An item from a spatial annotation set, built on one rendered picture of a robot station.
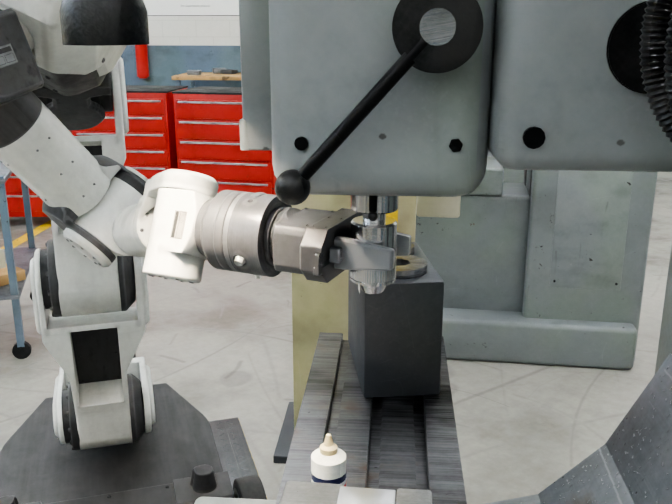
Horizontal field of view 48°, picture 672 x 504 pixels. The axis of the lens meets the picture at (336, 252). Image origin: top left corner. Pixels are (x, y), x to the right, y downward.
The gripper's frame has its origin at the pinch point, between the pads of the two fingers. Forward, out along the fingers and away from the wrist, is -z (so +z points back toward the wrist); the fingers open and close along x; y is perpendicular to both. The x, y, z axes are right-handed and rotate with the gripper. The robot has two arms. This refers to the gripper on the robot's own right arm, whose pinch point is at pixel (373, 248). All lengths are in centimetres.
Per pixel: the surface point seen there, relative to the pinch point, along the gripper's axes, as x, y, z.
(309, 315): 155, 76, 79
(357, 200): -2.2, -5.4, 1.0
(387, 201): -1.5, -5.4, -1.8
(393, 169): -8.9, -10.1, -4.8
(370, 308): 29.7, 18.7, 11.0
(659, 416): 19.7, 22.5, -29.4
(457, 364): 238, 124, 45
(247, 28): -5.7, -21.4, 10.8
